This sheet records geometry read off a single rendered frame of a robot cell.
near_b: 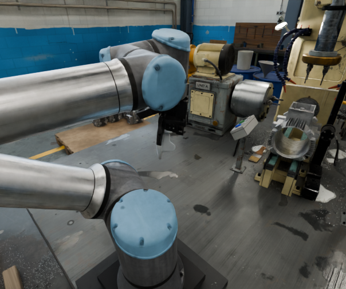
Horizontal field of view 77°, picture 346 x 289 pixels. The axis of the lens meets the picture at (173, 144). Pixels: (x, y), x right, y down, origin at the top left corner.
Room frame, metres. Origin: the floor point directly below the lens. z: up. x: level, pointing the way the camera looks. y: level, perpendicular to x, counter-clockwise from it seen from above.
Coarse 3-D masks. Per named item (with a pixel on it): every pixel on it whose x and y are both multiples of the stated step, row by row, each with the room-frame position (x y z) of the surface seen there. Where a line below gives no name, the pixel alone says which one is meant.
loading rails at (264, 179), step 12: (288, 132) 1.16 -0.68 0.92; (276, 156) 0.90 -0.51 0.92; (264, 168) 0.82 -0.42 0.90; (276, 168) 0.94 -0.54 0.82; (300, 168) 0.79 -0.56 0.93; (264, 180) 0.82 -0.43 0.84; (276, 180) 0.86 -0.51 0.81; (288, 180) 0.76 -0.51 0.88; (288, 192) 0.75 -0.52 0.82; (300, 192) 0.76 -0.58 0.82
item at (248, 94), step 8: (248, 80) 1.41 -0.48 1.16; (240, 88) 1.35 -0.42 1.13; (248, 88) 1.33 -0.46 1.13; (256, 88) 1.31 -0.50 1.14; (264, 88) 1.29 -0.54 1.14; (272, 88) 1.37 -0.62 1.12; (232, 96) 1.36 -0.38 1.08; (240, 96) 1.32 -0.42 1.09; (248, 96) 1.30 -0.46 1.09; (256, 96) 1.27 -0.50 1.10; (264, 96) 1.25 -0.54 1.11; (272, 96) 1.36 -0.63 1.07; (232, 104) 1.35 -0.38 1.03; (240, 104) 1.31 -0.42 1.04; (248, 104) 1.28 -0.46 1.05; (256, 104) 1.25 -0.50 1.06; (264, 104) 1.26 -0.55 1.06; (232, 112) 1.38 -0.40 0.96; (240, 112) 1.31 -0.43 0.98; (248, 112) 1.28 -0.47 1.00; (256, 112) 1.25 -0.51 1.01; (264, 112) 1.29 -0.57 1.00
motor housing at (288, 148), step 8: (280, 120) 1.00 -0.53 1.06; (288, 120) 0.92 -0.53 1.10; (296, 120) 0.93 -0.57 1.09; (280, 128) 0.89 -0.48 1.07; (304, 128) 0.84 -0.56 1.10; (312, 128) 0.91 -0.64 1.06; (272, 136) 0.91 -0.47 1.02; (280, 136) 1.01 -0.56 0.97; (272, 144) 0.90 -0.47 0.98; (280, 144) 0.95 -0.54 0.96; (288, 144) 0.98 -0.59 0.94; (296, 144) 0.97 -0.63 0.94; (304, 144) 0.93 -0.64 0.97; (312, 144) 0.82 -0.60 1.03; (280, 152) 0.89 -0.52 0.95; (288, 152) 0.90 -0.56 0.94; (296, 152) 0.89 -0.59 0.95; (304, 152) 0.84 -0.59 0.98
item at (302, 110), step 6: (294, 108) 1.03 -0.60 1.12; (300, 108) 0.99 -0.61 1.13; (306, 108) 1.02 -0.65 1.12; (312, 108) 0.99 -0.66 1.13; (288, 114) 0.95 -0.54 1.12; (294, 114) 0.94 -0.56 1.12; (300, 114) 0.93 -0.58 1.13; (306, 114) 0.91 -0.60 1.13; (312, 114) 0.90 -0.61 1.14; (306, 120) 0.91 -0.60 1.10
